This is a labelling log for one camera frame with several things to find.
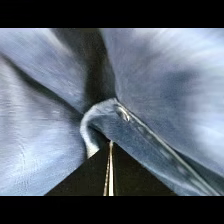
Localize blue jeans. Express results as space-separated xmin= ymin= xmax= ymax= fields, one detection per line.
xmin=0 ymin=27 xmax=224 ymax=197

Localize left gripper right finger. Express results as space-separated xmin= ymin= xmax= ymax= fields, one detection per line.
xmin=112 ymin=142 xmax=177 ymax=197

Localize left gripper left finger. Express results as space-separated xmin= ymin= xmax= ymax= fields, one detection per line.
xmin=45 ymin=141 xmax=111 ymax=197

